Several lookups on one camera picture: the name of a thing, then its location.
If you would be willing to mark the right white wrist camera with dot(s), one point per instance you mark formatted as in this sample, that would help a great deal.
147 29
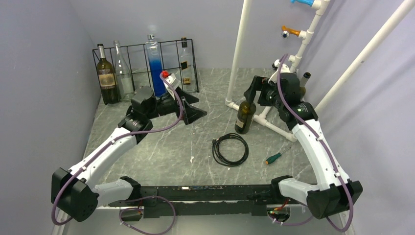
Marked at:
278 67

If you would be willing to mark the clear square liquor bottle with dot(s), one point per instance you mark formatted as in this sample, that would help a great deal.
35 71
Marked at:
188 77

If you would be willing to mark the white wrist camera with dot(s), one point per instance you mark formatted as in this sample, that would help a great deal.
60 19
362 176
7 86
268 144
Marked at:
278 67
171 82

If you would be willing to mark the clear round glass bottle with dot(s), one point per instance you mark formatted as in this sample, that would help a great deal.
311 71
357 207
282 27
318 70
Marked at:
123 74

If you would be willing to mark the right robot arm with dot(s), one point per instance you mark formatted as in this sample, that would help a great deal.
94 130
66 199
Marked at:
334 192

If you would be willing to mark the blue rectangular glass bottle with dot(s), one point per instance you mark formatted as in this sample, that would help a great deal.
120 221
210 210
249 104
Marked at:
154 59

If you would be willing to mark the blue plastic peg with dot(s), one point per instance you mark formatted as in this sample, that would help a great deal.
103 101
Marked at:
306 2

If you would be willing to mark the dark green wine bottle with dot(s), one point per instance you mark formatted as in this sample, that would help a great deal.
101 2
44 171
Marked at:
245 116

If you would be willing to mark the black wire wine rack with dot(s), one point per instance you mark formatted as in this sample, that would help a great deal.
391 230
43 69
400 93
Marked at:
136 58

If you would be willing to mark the brown-green wine bottle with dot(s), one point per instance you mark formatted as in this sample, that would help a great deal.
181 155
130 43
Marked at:
303 82

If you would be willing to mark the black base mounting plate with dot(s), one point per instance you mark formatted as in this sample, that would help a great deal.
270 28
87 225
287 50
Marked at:
157 201

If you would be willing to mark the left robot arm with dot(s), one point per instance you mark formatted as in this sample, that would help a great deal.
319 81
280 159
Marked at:
76 191

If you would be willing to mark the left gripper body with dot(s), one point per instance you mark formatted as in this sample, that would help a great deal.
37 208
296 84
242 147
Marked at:
167 105

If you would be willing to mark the orange plastic peg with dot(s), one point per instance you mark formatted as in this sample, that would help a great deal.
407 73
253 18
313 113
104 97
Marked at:
286 32

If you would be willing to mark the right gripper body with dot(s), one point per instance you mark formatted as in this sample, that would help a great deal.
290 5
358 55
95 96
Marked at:
268 96

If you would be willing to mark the green handled screwdriver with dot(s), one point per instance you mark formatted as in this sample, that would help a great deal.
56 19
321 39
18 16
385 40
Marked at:
274 157

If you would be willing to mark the olive green wine bottle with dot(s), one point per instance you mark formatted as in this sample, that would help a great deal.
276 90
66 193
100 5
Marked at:
106 78

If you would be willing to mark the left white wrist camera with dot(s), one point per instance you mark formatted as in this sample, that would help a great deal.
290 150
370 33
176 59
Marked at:
171 82

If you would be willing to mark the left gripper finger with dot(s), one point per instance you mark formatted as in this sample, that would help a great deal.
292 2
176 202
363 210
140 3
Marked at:
191 113
187 96

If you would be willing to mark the white PVC pipe frame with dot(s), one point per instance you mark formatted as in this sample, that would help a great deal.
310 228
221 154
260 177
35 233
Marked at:
320 6

